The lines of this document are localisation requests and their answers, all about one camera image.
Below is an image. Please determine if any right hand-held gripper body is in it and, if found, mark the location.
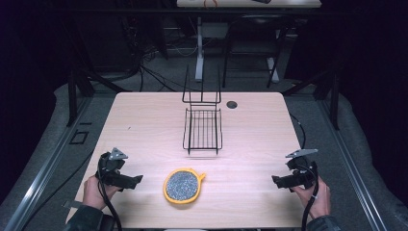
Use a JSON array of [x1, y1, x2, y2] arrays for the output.
[[284, 148, 319, 193]]

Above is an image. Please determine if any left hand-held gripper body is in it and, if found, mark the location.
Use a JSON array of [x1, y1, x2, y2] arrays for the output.
[[95, 146, 133, 190]]

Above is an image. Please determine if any person's right hand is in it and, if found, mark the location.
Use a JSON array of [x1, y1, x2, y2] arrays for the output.
[[291, 175, 332, 221]]

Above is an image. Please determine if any person's left hand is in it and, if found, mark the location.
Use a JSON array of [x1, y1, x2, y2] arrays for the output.
[[82, 175, 122, 212]]

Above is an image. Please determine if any round yellow-rimmed grey pot holder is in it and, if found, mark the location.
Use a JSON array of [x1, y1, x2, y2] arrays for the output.
[[163, 167, 207, 206]]

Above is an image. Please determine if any black metal stand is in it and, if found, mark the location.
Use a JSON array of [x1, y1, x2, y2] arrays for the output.
[[65, 68, 133, 128], [282, 68, 342, 131]]

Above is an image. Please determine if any white desk leg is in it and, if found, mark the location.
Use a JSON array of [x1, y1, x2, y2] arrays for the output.
[[194, 15, 207, 83]]

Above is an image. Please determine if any black chair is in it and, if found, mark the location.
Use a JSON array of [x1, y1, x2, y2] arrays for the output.
[[221, 13, 292, 90]]

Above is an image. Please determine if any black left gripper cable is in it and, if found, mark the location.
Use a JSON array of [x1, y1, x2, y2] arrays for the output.
[[96, 167, 123, 231]]

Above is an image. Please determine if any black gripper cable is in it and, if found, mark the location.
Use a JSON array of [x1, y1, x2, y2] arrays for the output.
[[296, 162, 320, 231], [96, 167, 123, 231]]

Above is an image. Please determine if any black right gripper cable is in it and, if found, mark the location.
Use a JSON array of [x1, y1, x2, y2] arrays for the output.
[[296, 162, 320, 231]]

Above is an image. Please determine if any black cable beside table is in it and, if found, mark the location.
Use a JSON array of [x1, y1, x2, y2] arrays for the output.
[[289, 113, 307, 150]]

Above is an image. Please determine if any silver floor rail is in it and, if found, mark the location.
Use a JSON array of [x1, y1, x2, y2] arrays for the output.
[[317, 95, 388, 231], [2, 95, 92, 231]]

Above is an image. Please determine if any black wire rack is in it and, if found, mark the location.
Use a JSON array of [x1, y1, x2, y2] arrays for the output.
[[181, 64, 223, 156]]

